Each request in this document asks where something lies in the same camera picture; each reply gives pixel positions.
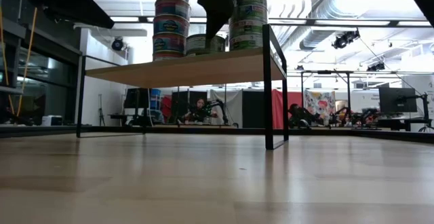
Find white box device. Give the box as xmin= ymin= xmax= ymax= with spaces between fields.
xmin=41 ymin=115 xmax=64 ymax=127

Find gold can dark green label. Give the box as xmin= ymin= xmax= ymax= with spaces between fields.
xmin=185 ymin=33 xmax=226 ymax=51
xmin=186 ymin=48 xmax=226 ymax=56

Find wooden shelf black metal legs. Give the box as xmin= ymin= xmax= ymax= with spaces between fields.
xmin=76 ymin=23 xmax=290 ymax=151

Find black metal table frame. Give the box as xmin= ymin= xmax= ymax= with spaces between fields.
xmin=0 ymin=124 xmax=434 ymax=145

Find blue storage bins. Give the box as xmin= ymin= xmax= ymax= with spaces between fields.
xmin=150 ymin=88 xmax=163 ymax=111

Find black monitor on arm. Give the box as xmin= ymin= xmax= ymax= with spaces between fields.
xmin=378 ymin=87 xmax=418 ymax=113

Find person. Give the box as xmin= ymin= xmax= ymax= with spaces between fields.
xmin=184 ymin=97 xmax=218 ymax=123

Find yellow cable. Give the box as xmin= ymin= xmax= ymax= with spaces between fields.
xmin=0 ymin=6 xmax=15 ymax=115
xmin=16 ymin=6 xmax=39 ymax=118

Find black background monitor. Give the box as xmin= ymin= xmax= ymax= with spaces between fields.
xmin=123 ymin=87 xmax=151 ymax=109

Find black backdrop panel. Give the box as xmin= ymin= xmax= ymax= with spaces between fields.
xmin=242 ymin=90 xmax=266 ymax=129
xmin=171 ymin=90 xmax=208 ymax=123

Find red cloth backdrop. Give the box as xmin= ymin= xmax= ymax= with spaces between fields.
xmin=271 ymin=88 xmax=304 ymax=130

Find black ceiling spotlight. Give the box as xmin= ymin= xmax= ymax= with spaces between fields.
xmin=332 ymin=29 xmax=361 ymax=50
xmin=111 ymin=37 xmax=125 ymax=52
xmin=366 ymin=60 xmax=387 ymax=73

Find white cloth backdrop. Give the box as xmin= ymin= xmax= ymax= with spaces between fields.
xmin=210 ymin=89 xmax=243 ymax=128

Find black background table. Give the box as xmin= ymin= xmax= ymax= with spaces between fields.
xmin=376 ymin=117 xmax=433 ymax=132

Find colourful poster banner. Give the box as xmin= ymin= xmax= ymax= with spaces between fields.
xmin=303 ymin=90 xmax=336 ymax=123

